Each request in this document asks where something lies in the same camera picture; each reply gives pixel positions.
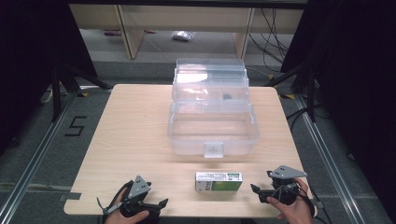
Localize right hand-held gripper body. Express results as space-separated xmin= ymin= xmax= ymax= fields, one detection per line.
xmin=266 ymin=164 xmax=308 ymax=206

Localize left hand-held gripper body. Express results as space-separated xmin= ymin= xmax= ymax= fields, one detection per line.
xmin=119 ymin=175 xmax=153 ymax=218

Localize person's left hand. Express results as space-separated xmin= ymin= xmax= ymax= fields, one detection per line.
xmin=104 ymin=195 xmax=150 ymax=224

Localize person's right hand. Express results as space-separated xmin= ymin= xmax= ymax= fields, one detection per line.
xmin=265 ymin=177 xmax=316 ymax=224

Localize green and white carton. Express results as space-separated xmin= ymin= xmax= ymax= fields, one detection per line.
xmin=194 ymin=171 xmax=244 ymax=193

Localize clear plastic storage box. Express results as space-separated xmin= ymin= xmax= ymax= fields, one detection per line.
xmin=166 ymin=58 xmax=262 ymax=160

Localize black metal stand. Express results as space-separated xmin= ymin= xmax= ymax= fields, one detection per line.
xmin=50 ymin=60 xmax=112 ymax=123
xmin=263 ymin=62 xmax=318 ymax=123

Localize black curtain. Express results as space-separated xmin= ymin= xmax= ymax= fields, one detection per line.
xmin=280 ymin=0 xmax=396 ymax=216
xmin=0 ymin=0 xmax=98 ymax=157

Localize crumpled clear plastic bag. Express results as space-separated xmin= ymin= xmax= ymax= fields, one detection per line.
xmin=171 ymin=30 xmax=197 ymax=43

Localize light wooden shelf unit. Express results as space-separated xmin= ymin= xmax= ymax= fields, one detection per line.
xmin=68 ymin=4 xmax=305 ymax=61

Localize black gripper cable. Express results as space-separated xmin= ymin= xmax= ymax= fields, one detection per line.
xmin=295 ymin=183 xmax=332 ymax=224
xmin=96 ymin=179 xmax=134 ymax=217

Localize aluminium floor rail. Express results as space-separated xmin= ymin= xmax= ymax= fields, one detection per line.
xmin=293 ymin=93 xmax=363 ymax=224
xmin=0 ymin=91 xmax=78 ymax=224

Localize black floor cables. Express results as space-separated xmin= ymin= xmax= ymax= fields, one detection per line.
xmin=247 ymin=7 xmax=295 ymax=73

